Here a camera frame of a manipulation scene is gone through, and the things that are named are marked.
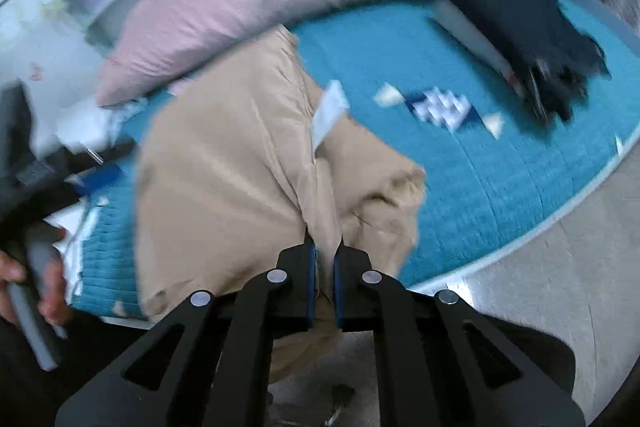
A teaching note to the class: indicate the dark navy clothes pile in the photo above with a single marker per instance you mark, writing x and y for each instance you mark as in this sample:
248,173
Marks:
549,55

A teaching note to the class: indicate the black left sleeve forearm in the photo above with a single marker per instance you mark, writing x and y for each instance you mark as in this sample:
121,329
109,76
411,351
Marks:
31,396

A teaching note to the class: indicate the teal candy-pattern bedspread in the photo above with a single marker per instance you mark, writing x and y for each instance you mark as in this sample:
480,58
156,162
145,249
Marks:
492,173

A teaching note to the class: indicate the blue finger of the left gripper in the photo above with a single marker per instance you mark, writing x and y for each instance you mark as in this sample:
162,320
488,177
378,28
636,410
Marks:
96,179

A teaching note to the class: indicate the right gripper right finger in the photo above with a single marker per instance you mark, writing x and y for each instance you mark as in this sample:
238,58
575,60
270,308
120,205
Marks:
367,300

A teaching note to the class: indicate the beige padded jacket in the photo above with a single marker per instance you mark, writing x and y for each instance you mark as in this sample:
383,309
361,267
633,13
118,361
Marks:
229,176

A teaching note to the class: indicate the grey white folded garment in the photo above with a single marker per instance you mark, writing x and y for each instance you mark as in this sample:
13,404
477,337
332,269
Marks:
447,15

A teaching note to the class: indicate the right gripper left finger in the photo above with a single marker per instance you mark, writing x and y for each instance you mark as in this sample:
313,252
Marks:
276,303

